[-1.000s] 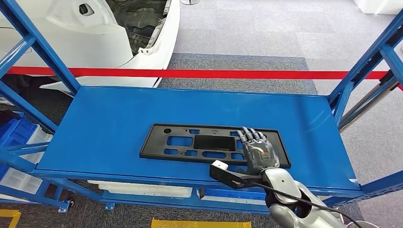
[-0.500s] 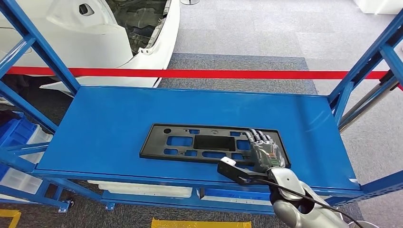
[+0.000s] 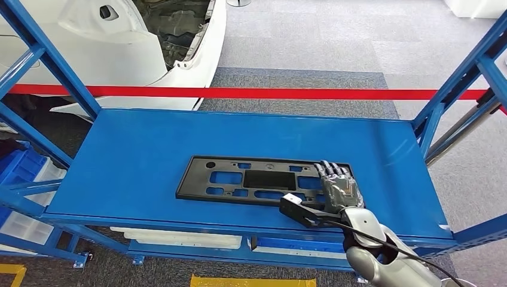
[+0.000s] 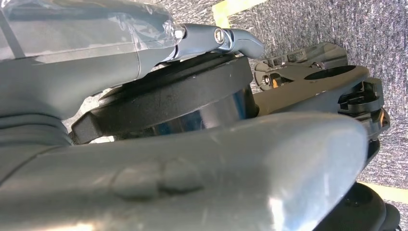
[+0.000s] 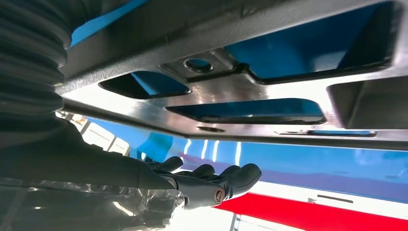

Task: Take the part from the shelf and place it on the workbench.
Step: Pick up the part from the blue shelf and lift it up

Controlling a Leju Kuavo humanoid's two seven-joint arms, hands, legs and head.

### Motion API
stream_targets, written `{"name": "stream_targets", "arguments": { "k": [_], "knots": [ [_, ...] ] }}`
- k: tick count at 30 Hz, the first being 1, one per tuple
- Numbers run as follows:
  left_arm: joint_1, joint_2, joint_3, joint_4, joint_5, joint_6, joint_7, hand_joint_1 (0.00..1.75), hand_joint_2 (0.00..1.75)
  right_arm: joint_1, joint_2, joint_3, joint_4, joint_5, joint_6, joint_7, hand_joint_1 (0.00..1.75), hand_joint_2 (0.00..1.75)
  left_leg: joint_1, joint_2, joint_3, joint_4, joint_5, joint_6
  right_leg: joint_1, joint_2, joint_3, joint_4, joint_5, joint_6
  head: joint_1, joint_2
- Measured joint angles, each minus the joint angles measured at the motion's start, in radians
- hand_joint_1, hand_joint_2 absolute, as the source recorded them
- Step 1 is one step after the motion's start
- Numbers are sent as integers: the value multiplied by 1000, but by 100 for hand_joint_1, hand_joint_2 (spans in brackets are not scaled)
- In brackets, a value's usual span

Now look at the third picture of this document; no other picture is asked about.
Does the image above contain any white car body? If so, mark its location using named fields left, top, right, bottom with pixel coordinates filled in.
left=0, top=0, right=228, bottom=120

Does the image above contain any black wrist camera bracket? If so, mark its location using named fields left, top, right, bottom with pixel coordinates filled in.
left=279, top=196, right=352, bottom=230

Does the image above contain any white display platform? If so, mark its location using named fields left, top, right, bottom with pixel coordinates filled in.
left=442, top=0, right=507, bottom=20

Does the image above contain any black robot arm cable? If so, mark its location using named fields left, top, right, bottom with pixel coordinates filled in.
left=325, top=219, right=465, bottom=287

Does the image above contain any long black plastic panel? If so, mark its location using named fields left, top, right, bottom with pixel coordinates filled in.
left=175, top=155, right=354, bottom=209

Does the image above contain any blue metal shelf rack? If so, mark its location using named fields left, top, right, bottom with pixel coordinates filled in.
left=0, top=0, right=507, bottom=283

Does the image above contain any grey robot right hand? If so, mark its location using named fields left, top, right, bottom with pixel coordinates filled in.
left=313, top=159, right=365, bottom=213

